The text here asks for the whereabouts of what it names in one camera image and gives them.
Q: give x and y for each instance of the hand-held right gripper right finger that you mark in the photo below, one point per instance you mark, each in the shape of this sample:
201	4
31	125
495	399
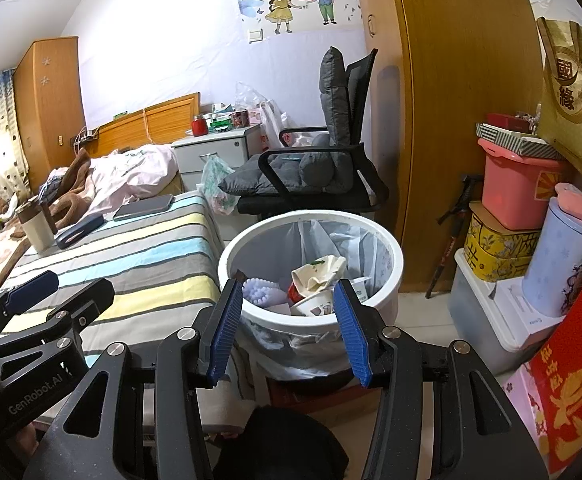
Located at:
351	330

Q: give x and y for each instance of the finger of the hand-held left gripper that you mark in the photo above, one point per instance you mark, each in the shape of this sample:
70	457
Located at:
31	290
91	297

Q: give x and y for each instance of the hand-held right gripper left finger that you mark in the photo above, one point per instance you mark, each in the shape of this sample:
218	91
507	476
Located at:
223	330

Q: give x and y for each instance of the white yogurt cup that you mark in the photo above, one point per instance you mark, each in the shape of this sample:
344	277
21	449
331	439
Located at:
358	290

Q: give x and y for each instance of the patterned paper cup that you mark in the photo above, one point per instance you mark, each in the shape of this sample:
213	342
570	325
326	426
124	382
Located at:
316	305

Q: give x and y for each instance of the long white foam net sleeve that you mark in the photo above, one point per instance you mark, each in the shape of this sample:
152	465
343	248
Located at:
263	292

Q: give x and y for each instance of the red snack wrapper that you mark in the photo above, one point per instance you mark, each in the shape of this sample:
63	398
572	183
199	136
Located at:
295	294

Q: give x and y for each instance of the white tissue packet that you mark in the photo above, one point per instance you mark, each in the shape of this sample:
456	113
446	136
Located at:
318	270

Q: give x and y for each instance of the white waste bin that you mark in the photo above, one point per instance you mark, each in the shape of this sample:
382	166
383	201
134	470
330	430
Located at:
386	270

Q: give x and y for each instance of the beige mug brown lid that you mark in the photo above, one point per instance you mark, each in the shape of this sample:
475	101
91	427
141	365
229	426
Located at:
38	230

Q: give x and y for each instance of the striped tablecloth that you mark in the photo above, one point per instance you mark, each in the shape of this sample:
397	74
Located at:
136	255

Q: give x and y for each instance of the dark blue glasses case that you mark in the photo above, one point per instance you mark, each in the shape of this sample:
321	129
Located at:
78	230

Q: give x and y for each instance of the clear bin liner bag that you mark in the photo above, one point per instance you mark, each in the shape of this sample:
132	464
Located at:
361	250

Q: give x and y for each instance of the blue plaid clothes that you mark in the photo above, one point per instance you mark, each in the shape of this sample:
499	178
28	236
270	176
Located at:
51	190

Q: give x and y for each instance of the dark grey tablet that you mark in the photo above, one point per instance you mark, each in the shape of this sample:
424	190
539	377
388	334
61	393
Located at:
143	207

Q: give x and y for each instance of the dark cloth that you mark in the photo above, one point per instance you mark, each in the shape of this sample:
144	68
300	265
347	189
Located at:
281	440

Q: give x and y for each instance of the white storage box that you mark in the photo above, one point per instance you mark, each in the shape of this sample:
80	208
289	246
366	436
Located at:
481	310

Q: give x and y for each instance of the black red trekking pole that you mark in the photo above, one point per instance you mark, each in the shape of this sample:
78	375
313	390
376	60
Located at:
448	240

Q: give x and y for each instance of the pink duvet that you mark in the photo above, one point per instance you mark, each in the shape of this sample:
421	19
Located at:
136	170

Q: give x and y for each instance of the green mesh plastic bag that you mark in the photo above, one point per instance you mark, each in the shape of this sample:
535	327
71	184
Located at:
216	185

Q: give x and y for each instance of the power strip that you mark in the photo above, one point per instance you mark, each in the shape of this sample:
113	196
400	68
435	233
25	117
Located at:
85	137

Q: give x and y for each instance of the yellow patterned box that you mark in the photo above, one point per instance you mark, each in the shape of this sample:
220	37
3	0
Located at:
496	250

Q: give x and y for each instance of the grey nightstand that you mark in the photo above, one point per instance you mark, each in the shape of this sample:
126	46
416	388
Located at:
211	157

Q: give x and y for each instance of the wooden wardrobe star stickers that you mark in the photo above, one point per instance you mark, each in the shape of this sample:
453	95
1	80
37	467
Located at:
48	110

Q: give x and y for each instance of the pink floral box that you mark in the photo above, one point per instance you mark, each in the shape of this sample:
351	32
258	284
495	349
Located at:
526	410

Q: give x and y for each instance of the wooden headboard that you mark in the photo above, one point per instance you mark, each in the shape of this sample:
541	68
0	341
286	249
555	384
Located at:
171	120

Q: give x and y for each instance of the red jar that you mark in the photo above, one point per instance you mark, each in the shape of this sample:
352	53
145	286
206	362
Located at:
199	126

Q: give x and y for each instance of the green white box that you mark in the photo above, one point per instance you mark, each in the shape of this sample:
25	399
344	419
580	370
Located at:
220	121

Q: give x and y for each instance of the white plastic bag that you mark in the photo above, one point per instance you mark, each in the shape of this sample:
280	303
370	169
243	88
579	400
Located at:
273	125

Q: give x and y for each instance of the clear snack jar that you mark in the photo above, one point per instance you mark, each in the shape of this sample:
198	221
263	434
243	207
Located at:
241	118

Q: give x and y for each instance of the pink plastic bucket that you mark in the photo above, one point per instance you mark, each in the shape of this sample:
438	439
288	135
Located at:
516	190

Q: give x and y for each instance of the light blue canister pink lid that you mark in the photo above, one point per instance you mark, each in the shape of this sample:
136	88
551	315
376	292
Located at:
556	260

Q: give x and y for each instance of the grey cushioned armchair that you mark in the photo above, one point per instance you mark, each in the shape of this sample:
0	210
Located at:
333	100

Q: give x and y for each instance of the clear plastic bag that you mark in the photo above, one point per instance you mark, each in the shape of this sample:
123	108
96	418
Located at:
246	95

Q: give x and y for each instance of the red gift box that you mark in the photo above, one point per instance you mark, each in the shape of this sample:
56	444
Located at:
581	385

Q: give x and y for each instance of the black office chair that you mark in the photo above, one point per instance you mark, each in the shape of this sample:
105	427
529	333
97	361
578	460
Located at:
361	90

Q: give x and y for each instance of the large wooden wardrobe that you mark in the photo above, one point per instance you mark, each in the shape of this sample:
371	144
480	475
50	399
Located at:
461	110

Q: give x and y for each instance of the striped box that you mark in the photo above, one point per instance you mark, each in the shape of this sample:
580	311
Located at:
516	142

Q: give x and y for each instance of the dark red box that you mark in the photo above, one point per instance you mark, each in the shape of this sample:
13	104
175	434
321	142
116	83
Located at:
508	122

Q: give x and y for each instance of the gold tote bag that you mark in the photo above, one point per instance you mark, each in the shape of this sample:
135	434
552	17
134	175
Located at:
576	100

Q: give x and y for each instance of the white wall switch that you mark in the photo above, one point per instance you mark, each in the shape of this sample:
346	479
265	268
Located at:
256	35

